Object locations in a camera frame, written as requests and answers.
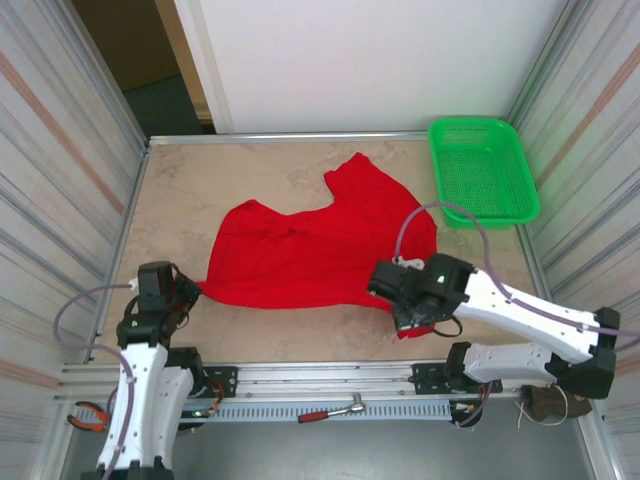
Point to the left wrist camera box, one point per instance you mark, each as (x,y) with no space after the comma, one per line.
(133,285)

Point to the wide aluminium mounting rail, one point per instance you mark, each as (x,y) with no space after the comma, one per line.
(325,380)

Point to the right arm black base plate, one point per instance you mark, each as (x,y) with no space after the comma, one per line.
(425,377)

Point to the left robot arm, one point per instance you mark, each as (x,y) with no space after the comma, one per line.
(135,400)

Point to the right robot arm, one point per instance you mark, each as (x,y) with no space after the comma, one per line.
(525,310)

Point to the green plastic mesh basket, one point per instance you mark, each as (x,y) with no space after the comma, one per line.
(480,170)

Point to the wooden door frame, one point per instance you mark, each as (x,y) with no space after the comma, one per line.
(182,50)

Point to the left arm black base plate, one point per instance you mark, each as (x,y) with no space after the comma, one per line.
(225,380)

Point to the red t-shirt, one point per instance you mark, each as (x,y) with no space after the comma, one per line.
(310,250)

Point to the brown cloth pouch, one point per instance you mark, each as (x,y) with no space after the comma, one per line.
(545,405)

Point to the brown wooden panel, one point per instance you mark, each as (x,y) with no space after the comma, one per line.
(125,40)

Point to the small circuit board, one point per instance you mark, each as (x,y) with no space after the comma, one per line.
(200,414)
(467,407)

